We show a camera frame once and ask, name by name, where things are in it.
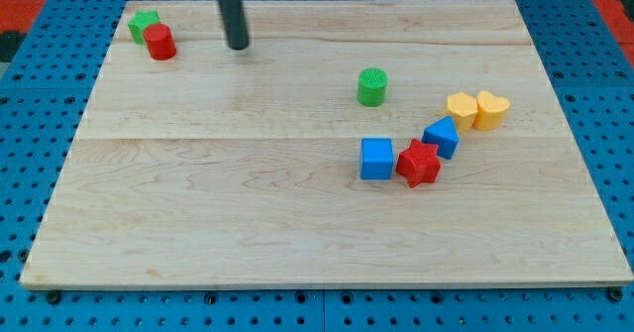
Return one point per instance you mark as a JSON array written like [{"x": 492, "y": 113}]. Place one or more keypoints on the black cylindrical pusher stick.
[{"x": 235, "y": 24}]

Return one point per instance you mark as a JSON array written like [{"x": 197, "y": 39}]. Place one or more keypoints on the red cylinder block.
[{"x": 159, "y": 41}]

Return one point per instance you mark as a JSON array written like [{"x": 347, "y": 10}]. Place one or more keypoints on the green star block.
[{"x": 140, "y": 21}]

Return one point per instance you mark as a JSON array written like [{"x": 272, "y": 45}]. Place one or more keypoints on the green cylinder block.
[{"x": 372, "y": 83}]

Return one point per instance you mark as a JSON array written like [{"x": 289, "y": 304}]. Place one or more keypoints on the light wooden board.
[{"x": 241, "y": 170}]

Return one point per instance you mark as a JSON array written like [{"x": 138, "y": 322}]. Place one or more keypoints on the blue cube block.
[{"x": 377, "y": 159}]

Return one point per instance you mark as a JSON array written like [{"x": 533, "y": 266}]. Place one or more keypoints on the blue triangle block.
[{"x": 443, "y": 133}]

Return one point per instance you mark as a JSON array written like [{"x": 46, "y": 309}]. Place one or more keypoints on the red star block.
[{"x": 419, "y": 163}]

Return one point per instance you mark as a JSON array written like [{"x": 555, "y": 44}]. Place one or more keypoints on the yellow hexagon block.
[{"x": 462, "y": 108}]

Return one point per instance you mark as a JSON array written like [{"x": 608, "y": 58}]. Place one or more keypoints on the yellow heart block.
[{"x": 491, "y": 111}]

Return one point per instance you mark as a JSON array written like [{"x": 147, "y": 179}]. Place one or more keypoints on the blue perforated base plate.
[{"x": 47, "y": 85}]

